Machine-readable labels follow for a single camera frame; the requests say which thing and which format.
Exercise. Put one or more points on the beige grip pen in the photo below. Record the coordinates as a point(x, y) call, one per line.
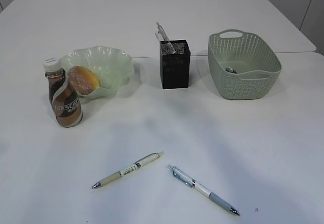
point(121, 173)

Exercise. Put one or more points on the black mesh pen holder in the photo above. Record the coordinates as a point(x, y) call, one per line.
point(174, 68)

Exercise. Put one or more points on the green woven plastic basket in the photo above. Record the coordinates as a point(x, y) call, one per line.
point(256, 64)

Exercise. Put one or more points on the sugared bread bun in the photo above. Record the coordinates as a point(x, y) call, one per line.
point(83, 80)

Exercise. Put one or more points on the grey grip pen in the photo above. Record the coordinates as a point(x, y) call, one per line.
point(165, 38)

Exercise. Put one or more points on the green wavy glass plate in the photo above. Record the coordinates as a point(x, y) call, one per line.
point(113, 68)

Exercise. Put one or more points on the paper ball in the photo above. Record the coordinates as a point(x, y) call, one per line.
point(231, 70)

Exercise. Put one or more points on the brown Nescafe coffee bottle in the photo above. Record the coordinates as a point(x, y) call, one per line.
point(63, 97)

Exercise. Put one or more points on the blue clear grey-grip pen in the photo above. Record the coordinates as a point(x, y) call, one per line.
point(192, 183)

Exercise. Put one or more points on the clear plastic ruler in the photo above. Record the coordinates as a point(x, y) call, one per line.
point(159, 36)

